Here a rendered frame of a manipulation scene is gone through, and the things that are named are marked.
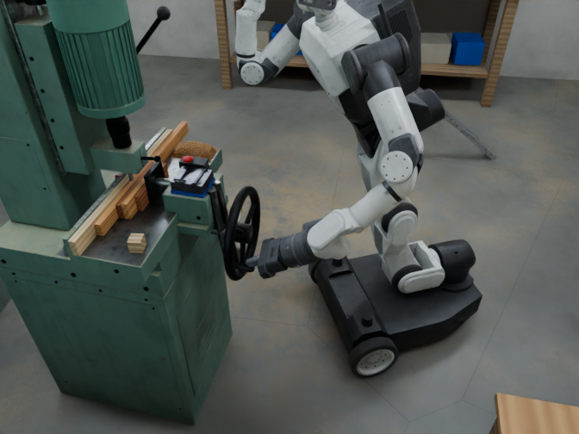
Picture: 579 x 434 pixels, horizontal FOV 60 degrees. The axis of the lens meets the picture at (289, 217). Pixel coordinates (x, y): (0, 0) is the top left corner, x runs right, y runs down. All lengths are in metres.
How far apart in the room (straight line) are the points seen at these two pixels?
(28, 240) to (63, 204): 0.16
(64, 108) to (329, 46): 0.71
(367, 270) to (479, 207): 1.02
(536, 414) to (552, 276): 1.31
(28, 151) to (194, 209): 0.47
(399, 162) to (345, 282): 1.11
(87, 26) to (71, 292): 0.81
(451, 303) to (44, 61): 1.74
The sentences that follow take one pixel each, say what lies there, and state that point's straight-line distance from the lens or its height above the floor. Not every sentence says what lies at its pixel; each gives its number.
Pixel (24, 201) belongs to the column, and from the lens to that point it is 1.71.
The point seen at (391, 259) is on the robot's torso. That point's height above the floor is 0.41.
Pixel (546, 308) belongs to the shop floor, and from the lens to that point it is 2.65.
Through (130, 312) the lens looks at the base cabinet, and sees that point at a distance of 1.64.
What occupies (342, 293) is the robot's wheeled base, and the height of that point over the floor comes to 0.19.
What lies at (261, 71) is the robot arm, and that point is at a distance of 1.73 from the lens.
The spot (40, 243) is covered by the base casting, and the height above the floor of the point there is 0.80.
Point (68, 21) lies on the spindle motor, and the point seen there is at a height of 1.44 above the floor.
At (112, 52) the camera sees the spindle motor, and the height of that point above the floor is 1.36.
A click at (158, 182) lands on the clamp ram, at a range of 1.53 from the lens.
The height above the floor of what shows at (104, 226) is 0.92.
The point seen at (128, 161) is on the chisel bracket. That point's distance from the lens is 1.49.
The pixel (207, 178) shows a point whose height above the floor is 1.00.
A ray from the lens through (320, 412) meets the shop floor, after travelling 2.08.
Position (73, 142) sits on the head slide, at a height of 1.11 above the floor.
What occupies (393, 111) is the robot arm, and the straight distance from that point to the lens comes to 1.25.
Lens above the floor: 1.81
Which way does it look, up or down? 39 degrees down
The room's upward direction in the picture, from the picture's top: straight up
